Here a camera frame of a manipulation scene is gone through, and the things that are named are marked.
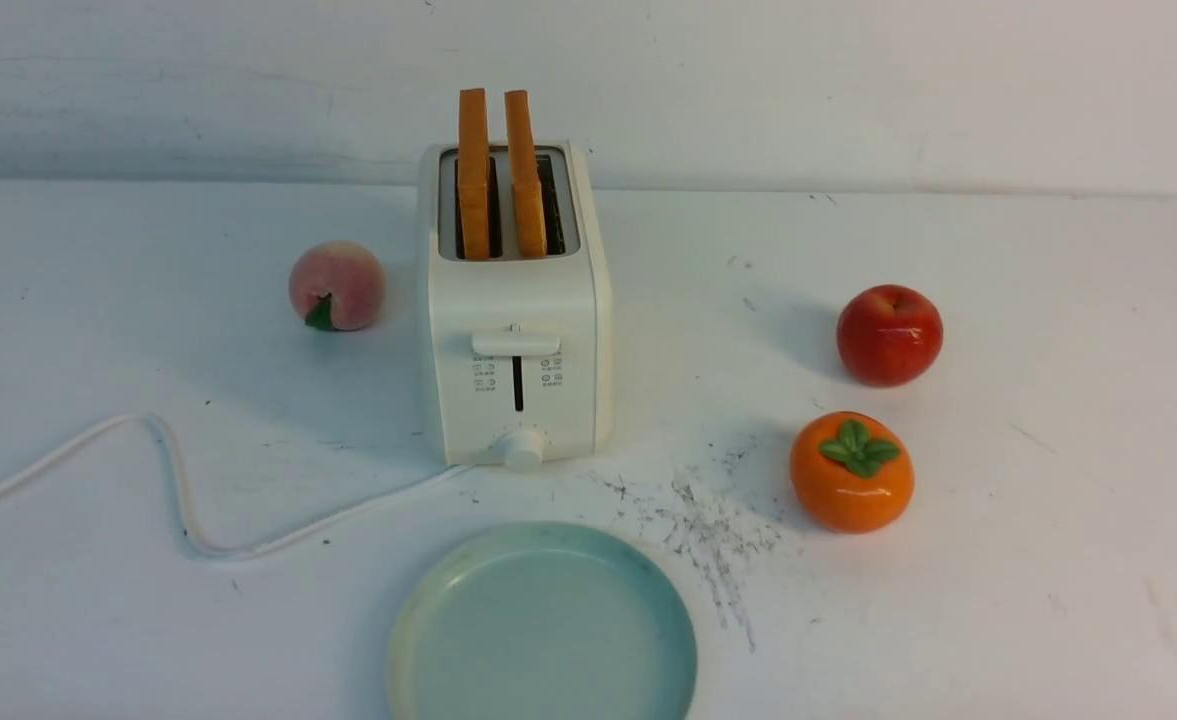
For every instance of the toasted bread slice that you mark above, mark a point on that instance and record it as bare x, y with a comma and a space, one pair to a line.
472, 174
526, 185

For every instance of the white two-slot toaster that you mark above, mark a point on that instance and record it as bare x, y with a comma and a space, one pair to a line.
517, 353

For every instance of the light green round plate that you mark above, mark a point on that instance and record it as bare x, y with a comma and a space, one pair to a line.
543, 620

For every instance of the pink peach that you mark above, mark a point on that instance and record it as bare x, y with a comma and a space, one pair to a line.
337, 286

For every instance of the orange persimmon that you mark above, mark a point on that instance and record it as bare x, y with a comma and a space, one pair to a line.
851, 473

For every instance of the red apple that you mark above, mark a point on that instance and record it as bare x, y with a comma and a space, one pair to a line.
889, 335

